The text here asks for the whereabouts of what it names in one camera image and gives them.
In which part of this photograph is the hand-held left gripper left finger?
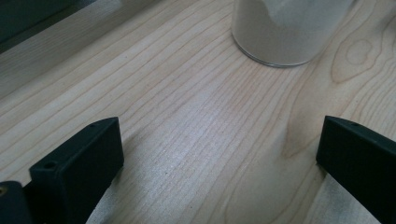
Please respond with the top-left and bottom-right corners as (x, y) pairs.
(23, 117), (125, 224)

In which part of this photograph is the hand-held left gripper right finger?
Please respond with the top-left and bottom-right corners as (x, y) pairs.
(316, 115), (396, 224)

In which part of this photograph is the small jar with white contents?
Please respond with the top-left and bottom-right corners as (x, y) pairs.
(231, 0), (357, 68)

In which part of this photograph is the dark grey corner rack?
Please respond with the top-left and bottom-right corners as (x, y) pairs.
(0, 0), (98, 54)

